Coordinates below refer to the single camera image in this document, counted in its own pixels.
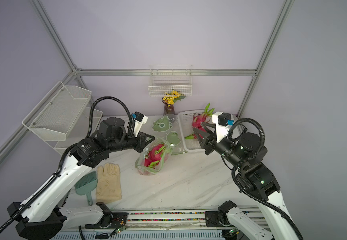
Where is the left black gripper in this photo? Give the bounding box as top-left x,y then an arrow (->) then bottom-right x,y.
109,131 -> 155,155

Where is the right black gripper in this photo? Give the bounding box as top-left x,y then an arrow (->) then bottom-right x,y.
195,122 -> 246,171

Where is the pink dragon fruit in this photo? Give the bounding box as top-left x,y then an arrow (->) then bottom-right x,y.
184,133 -> 197,140
191,103 -> 214,130

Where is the green-print zip-top bag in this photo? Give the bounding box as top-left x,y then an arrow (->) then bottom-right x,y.
135,138 -> 174,176
152,115 -> 187,155

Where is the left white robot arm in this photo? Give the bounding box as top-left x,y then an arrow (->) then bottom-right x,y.
0,96 -> 155,240

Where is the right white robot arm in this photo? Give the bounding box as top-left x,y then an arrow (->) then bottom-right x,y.
193,112 -> 303,240

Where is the white plastic basket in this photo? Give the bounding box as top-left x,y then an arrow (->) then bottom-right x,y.
177,110 -> 204,153

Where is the dark purple glass vase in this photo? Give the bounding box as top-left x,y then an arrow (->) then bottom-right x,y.
162,97 -> 175,115

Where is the yellow flower bouquet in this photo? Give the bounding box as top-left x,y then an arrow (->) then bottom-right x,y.
162,90 -> 186,107

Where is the green scrub brush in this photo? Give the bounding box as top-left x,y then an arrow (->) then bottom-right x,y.
75,171 -> 98,206

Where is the white two-tier mesh shelf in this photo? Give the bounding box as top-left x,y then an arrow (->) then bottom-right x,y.
22,82 -> 92,155

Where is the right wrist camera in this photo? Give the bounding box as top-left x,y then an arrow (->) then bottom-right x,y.
212,112 -> 234,143

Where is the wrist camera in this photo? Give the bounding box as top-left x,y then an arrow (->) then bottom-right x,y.
212,112 -> 234,143
132,112 -> 148,137

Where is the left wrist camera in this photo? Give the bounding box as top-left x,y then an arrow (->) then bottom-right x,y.
132,112 -> 148,137

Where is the white wire wall basket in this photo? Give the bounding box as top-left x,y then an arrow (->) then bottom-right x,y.
148,65 -> 192,97

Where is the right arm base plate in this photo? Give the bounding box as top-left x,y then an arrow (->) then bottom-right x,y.
204,211 -> 230,228

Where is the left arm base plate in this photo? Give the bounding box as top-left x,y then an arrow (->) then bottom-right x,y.
84,212 -> 129,229

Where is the aluminium frame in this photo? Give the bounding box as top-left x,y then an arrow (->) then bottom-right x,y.
0,0 -> 295,229

